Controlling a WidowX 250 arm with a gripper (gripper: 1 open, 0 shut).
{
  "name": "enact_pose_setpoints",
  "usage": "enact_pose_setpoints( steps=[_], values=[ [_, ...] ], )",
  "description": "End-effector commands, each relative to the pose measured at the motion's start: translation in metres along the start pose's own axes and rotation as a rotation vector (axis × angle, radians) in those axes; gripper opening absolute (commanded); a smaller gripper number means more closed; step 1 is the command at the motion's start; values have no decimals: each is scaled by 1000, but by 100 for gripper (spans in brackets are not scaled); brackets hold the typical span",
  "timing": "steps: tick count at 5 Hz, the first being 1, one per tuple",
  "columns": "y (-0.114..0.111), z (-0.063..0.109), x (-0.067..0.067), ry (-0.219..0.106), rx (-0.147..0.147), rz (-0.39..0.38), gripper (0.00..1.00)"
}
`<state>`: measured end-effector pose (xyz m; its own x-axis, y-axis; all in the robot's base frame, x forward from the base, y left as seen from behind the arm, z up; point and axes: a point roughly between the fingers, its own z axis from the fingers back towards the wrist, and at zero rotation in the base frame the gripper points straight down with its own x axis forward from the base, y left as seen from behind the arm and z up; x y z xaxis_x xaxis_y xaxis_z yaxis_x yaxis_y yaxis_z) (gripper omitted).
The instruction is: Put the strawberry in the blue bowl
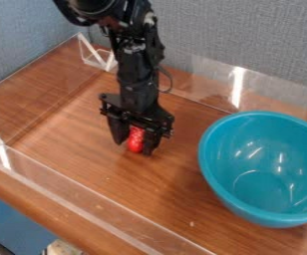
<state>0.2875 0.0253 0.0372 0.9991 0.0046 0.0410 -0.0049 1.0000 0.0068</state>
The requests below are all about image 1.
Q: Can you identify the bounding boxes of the clear acrylic barrier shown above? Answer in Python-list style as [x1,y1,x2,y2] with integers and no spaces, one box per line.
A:
[75,32,307,118]
[0,138,214,255]

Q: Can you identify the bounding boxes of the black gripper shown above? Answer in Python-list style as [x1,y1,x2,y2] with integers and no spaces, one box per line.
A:
[99,93,174,156]

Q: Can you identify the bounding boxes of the clear acrylic front barrier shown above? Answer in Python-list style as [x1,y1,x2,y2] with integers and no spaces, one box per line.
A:
[0,138,214,255]

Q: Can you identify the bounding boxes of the blue plastic bowl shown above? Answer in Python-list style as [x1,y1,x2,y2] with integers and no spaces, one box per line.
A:
[196,111,307,228]

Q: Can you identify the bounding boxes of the red toy strawberry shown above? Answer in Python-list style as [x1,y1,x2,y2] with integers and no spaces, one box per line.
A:
[127,127,144,153]

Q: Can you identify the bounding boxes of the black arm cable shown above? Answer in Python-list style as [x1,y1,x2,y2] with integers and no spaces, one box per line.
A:
[154,64,174,95]

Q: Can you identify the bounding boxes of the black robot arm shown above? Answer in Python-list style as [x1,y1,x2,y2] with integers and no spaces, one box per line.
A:
[52,0,174,155]

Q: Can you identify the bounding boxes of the clear acrylic back barrier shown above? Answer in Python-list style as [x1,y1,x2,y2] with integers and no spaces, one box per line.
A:
[75,32,307,118]

